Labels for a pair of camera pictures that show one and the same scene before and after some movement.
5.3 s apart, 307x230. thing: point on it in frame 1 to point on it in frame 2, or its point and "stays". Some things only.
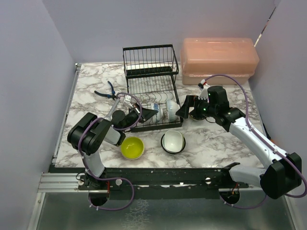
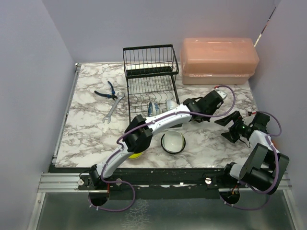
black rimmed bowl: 162,144 stays
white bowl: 172,107 stays
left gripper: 147,113 to 206,119
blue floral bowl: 156,119 stays
